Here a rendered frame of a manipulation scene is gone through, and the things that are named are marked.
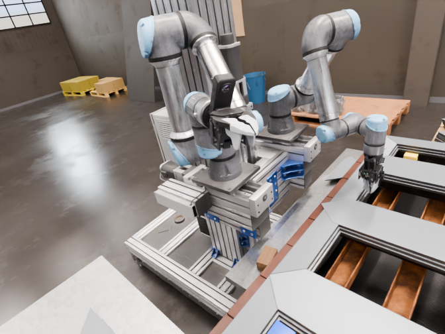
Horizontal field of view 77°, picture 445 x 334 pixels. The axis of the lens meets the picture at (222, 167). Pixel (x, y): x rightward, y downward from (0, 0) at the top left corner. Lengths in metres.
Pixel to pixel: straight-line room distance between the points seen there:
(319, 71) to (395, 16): 3.83
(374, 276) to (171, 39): 1.26
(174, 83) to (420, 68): 4.17
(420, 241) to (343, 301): 0.39
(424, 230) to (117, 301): 1.06
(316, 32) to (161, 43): 0.58
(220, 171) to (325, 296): 0.59
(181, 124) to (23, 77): 10.91
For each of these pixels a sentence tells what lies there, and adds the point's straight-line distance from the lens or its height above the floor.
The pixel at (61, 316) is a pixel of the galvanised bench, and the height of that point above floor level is 1.05.
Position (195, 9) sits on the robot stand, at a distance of 1.27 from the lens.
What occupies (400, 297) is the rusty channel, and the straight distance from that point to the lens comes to 1.27.
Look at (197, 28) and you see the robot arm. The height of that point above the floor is 1.62.
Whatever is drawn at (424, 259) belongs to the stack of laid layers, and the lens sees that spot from 1.19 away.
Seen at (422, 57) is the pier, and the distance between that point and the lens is 4.82.
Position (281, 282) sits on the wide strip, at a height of 0.85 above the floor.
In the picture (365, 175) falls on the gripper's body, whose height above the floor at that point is 0.97.
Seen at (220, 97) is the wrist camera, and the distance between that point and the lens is 0.65.
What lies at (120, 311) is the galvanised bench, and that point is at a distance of 0.84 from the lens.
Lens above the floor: 1.67
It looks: 29 degrees down
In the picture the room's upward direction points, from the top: 11 degrees counter-clockwise
